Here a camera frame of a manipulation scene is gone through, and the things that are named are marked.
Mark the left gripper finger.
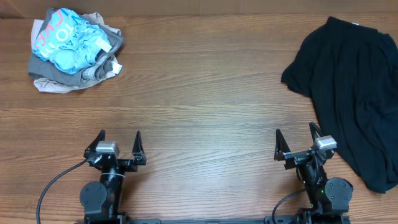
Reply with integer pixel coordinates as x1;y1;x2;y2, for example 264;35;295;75
132;131;147;166
83;129;106;157

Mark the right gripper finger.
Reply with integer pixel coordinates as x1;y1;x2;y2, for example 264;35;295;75
274;129;291;161
308;121;323;141

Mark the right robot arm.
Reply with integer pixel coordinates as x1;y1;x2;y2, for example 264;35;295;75
271;122;354;224

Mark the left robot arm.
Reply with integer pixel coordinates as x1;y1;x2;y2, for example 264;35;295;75
80;130;147;224

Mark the black garment at right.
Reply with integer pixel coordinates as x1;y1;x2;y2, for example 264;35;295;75
281;17;397;194

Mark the grey folded garment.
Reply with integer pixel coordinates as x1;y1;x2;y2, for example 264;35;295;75
28;8;124;88

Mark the light blue printed shirt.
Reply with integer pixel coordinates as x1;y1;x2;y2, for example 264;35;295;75
32;8;111;75

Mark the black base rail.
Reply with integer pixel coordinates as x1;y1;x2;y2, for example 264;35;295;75
76;215;351;224

